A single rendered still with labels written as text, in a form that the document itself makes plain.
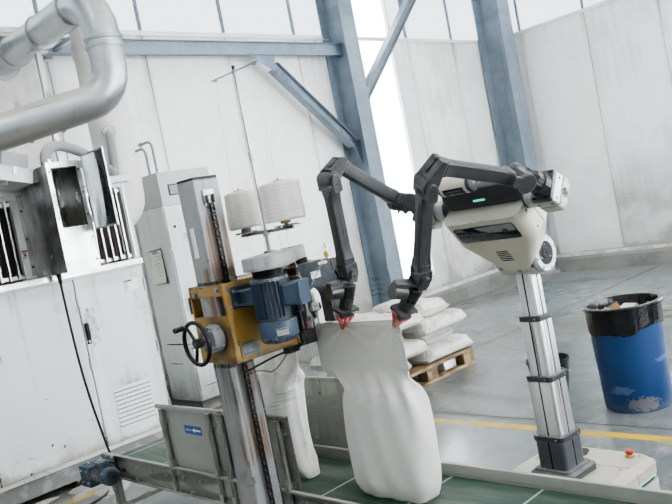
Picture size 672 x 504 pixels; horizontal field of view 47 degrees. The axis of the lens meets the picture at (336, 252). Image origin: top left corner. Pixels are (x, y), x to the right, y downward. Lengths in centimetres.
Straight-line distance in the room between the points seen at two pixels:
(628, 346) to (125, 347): 343
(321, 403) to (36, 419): 233
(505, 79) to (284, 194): 898
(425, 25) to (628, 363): 706
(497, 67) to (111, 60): 739
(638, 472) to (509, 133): 867
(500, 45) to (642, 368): 761
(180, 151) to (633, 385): 483
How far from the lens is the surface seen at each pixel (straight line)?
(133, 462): 448
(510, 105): 1168
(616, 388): 498
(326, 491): 337
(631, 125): 1110
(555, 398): 332
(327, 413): 386
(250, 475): 314
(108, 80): 545
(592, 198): 1143
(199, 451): 387
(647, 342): 490
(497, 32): 1182
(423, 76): 1065
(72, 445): 568
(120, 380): 580
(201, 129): 798
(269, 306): 286
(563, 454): 338
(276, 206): 293
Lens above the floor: 153
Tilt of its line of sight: 3 degrees down
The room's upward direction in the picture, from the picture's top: 11 degrees counter-clockwise
